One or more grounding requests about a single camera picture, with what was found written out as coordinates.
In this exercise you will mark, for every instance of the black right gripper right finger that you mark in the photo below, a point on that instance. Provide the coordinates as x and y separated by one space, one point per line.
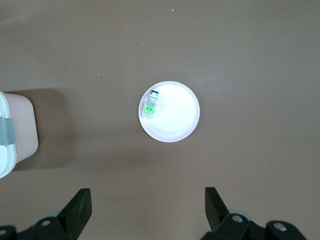
217 212

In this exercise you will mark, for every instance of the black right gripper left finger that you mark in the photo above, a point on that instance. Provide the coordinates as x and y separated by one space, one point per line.
75 212

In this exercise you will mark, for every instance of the white lidded storage box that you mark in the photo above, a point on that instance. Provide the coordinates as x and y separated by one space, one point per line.
22 125

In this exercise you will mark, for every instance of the pink round plate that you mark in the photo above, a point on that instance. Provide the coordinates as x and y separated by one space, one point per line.
175 117

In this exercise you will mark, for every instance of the grey box latch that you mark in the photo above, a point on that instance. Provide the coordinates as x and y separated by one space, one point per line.
6 131

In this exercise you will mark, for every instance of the brown table cover mat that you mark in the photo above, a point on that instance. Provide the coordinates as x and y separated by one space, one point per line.
225 50

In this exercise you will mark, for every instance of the green and grey switch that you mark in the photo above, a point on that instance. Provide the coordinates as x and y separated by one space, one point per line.
150 108

